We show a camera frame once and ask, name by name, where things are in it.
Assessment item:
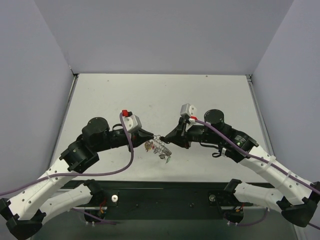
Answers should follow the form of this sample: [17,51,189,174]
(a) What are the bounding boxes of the purple cable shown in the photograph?
[0,112,135,198]
[193,119,320,230]

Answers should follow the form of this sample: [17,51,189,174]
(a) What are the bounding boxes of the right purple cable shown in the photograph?
[193,119,320,230]

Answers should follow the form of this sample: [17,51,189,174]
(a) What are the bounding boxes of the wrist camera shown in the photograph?
[180,103,197,125]
[120,109,142,134]

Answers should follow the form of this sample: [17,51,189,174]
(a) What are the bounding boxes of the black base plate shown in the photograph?
[72,179,261,227]

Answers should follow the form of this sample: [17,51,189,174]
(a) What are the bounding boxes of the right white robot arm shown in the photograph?
[160,104,320,228]

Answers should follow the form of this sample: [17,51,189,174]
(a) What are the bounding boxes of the aluminium frame rail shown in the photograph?
[245,74,275,155]

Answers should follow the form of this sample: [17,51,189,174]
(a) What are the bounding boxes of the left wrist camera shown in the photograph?
[120,109,142,134]

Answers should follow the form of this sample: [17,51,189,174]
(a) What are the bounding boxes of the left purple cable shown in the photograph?
[0,112,135,198]

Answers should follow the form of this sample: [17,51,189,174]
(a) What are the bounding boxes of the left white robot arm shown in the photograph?
[0,115,154,240]

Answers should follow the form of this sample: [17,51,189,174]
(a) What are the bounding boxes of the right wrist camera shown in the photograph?
[180,103,197,125]

